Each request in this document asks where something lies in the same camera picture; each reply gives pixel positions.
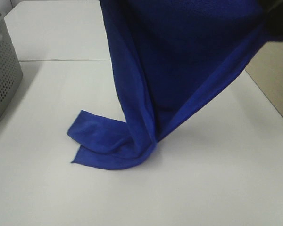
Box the blue microfiber towel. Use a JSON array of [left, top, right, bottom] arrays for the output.
[[67, 0, 272, 171]]

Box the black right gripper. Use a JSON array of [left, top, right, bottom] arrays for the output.
[[258, 0, 283, 42]]

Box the beige storage box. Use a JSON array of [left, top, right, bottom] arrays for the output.
[[245, 42, 283, 117]]

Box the grey perforated plastic basket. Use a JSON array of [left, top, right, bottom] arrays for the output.
[[0, 12, 23, 118]]

